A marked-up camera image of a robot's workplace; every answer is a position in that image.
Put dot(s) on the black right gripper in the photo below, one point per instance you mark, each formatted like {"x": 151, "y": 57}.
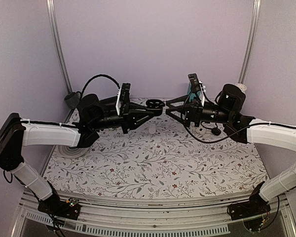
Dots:
{"x": 193, "y": 112}

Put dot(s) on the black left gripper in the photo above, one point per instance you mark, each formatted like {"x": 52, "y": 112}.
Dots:
{"x": 129, "y": 120}

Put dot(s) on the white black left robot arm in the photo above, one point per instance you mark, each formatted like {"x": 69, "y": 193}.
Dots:
{"x": 94, "y": 115}

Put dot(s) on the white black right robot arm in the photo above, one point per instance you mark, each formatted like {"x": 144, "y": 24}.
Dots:
{"x": 243, "y": 129}

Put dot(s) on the white open earbud case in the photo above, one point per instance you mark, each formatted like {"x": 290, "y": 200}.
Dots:
{"x": 201, "y": 130}

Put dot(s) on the small black closed earbud case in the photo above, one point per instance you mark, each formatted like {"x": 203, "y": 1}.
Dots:
{"x": 216, "y": 131}

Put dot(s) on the teal tall vase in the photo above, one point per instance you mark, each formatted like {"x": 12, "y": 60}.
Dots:
{"x": 190, "y": 93}

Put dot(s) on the black cylinder speaker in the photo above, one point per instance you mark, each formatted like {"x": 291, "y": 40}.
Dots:
{"x": 109, "y": 103}

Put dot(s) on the grey cup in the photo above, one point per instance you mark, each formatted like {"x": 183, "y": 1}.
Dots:
{"x": 72, "y": 99}

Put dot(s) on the white ribbed vase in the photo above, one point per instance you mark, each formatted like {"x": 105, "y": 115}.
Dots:
{"x": 242, "y": 87}

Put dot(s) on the white spiral plate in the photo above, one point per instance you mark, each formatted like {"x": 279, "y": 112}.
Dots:
{"x": 70, "y": 152}

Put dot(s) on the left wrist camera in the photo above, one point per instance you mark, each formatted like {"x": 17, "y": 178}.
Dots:
{"x": 123, "y": 95}

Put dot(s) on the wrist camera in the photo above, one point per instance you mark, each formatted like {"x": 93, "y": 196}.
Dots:
{"x": 123, "y": 95}
{"x": 197, "y": 88}

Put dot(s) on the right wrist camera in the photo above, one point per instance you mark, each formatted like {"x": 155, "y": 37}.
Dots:
{"x": 197, "y": 88}

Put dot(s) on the aluminium front rail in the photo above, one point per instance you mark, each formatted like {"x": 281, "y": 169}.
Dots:
{"x": 183, "y": 217}

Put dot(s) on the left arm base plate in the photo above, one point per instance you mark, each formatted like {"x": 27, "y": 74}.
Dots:
{"x": 69, "y": 208}

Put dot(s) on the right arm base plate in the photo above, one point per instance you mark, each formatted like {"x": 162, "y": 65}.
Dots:
{"x": 240, "y": 210}

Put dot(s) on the right aluminium frame post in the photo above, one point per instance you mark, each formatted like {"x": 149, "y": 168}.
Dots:
{"x": 250, "y": 42}

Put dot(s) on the aluminium frame post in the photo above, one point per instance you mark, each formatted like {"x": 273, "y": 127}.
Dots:
{"x": 57, "y": 42}
{"x": 250, "y": 42}

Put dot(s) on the left aluminium frame post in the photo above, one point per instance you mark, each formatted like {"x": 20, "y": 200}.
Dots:
{"x": 57, "y": 42}

